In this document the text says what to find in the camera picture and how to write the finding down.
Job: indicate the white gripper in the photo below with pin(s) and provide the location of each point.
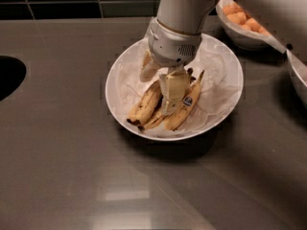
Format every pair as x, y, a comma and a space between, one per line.
170, 47

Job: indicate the spotted banana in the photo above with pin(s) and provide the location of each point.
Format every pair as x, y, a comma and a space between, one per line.
142, 112

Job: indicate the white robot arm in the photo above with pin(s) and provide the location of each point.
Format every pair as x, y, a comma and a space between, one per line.
285, 20

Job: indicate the right banana with sticker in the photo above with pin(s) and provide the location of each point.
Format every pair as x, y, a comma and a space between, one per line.
176, 119

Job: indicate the middle yellow banana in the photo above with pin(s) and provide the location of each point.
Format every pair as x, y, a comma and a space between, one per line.
156, 118

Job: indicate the large white bowl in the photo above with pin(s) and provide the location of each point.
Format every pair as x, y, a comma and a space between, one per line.
224, 87

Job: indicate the white bowl at right edge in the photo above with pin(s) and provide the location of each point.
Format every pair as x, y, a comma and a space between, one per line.
298, 75

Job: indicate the white paper liner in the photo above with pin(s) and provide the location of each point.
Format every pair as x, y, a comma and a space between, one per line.
217, 77

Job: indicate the pile of small oranges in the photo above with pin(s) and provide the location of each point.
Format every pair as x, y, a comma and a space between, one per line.
235, 14

